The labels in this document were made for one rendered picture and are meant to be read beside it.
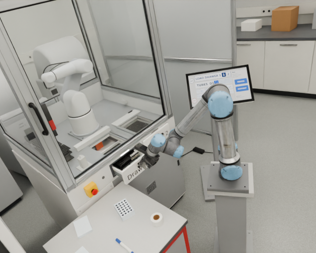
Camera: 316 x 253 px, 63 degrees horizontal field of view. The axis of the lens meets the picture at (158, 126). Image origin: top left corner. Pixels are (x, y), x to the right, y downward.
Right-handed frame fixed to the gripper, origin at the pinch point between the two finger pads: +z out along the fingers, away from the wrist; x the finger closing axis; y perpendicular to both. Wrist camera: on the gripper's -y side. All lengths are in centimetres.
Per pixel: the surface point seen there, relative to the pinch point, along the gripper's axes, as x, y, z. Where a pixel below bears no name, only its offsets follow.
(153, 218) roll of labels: -22.0, 29.8, -5.8
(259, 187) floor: 102, 82, 55
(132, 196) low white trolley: -16.1, 10.3, 11.8
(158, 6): 152, -128, 3
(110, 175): -16.3, -10.9, 15.3
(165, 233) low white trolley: -24.3, 40.0, -8.9
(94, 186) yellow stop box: -31.5, -9.9, 9.0
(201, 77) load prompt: 88, -22, -14
